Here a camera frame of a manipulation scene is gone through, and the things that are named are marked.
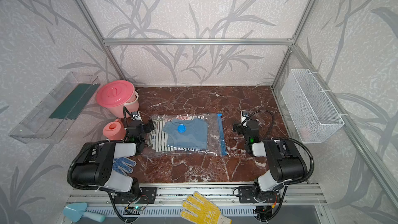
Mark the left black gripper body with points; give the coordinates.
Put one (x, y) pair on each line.
(146, 126)

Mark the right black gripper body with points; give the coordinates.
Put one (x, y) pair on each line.
(238, 127)

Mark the black white striped garment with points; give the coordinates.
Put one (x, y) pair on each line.
(158, 138)

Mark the clear plastic vacuum bag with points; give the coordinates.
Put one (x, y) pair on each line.
(216, 145)

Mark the blue tank top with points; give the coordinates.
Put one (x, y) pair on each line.
(195, 137)

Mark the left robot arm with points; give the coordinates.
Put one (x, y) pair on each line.
(96, 168)

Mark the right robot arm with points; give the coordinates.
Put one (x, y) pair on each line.
(289, 162)

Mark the blue vacuum valve cap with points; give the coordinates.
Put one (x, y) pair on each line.
(181, 128)

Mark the pink watering can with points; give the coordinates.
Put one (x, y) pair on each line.
(114, 130)

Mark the blue dotted work glove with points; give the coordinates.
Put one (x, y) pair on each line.
(123, 165)

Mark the red white striped garment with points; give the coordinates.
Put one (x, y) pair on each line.
(189, 117)

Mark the pink bucket with lid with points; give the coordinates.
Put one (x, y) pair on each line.
(116, 95)

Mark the pink item in basket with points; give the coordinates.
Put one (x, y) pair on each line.
(306, 134)

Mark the yellow dotted work glove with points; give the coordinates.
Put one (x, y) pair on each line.
(199, 210)

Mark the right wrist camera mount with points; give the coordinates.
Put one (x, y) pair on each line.
(245, 115)

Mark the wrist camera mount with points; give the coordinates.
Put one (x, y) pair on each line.
(245, 115)
(136, 115)

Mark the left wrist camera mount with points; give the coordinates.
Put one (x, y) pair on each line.
(136, 115)

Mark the white wire mesh basket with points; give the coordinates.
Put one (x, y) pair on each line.
(310, 106)

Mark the clear acrylic wall shelf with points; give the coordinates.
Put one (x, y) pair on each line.
(37, 127)

